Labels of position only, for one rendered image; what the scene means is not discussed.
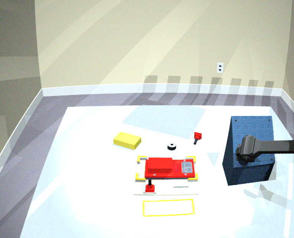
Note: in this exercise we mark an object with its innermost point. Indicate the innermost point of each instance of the yellow rectangular block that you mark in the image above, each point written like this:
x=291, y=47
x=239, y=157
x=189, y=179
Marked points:
x=127, y=140

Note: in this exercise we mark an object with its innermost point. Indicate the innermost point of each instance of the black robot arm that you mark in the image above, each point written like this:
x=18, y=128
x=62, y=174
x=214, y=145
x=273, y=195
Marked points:
x=251, y=148

